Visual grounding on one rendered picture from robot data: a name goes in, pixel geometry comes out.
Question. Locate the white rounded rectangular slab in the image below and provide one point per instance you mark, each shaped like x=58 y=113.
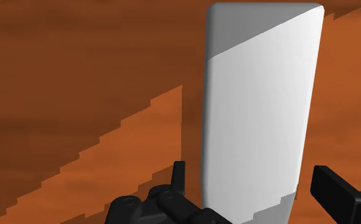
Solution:
x=254 y=124

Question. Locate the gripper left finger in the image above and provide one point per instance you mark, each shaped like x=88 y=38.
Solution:
x=168 y=201

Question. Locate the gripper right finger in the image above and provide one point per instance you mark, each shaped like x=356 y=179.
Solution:
x=338 y=194

